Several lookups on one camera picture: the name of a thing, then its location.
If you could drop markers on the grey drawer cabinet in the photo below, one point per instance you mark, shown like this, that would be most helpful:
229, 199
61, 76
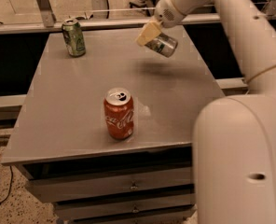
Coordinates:
106, 137

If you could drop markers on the silver 7up can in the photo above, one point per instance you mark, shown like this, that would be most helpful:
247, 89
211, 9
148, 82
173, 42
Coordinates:
163, 44

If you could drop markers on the red Coca-Cola can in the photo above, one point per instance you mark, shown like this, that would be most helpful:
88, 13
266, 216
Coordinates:
118, 113

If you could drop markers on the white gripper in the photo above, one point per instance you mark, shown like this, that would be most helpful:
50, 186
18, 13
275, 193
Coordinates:
168, 14

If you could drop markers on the metal railing frame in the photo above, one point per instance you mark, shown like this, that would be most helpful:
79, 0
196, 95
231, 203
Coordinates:
25, 16

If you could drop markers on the green soda can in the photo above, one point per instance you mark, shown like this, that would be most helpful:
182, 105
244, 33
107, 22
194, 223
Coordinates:
73, 37

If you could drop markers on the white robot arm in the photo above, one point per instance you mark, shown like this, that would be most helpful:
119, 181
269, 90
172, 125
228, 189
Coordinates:
234, 138

